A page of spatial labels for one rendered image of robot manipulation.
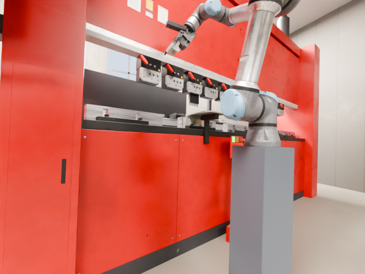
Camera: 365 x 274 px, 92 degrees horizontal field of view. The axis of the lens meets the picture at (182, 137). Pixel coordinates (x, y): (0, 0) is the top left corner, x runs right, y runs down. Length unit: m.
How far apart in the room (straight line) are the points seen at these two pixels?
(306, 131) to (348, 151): 1.30
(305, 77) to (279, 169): 2.72
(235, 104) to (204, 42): 1.08
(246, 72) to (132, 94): 1.25
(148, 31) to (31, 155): 0.98
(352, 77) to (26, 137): 4.58
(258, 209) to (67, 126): 0.82
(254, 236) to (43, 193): 0.83
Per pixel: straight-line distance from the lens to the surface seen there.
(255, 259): 0.88
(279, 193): 0.83
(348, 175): 4.44
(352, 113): 4.43
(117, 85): 1.74
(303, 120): 3.30
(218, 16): 1.17
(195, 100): 1.51
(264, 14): 0.79
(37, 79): 0.88
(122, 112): 1.15
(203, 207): 1.46
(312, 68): 3.44
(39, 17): 0.96
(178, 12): 1.62
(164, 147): 1.13
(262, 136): 0.80
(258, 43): 0.76
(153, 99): 1.87
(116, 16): 1.32
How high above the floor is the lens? 0.79
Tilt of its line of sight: 1 degrees up
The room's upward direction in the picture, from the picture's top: 2 degrees clockwise
